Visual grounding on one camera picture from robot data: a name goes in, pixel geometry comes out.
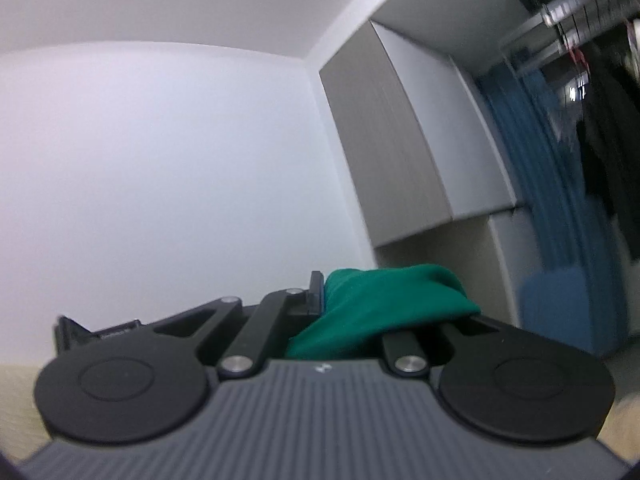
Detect green hoodie sweatshirt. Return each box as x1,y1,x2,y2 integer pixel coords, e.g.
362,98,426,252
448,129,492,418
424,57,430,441
284,263,480,361

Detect dark hanging clothes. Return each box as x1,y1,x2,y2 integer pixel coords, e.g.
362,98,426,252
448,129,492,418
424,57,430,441
577,44,639,262

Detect beige quilted headboard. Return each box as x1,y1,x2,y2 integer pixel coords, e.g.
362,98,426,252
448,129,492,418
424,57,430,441
0,364,51,464

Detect blue curtain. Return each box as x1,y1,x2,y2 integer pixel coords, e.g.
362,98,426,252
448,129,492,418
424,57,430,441
476,64,628,356

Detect grey white wardrobe cabinet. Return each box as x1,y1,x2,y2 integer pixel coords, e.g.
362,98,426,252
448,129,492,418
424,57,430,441
320,22,539,325

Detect metal clothes rack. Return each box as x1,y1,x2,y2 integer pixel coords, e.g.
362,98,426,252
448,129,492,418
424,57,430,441
499,0,639,77

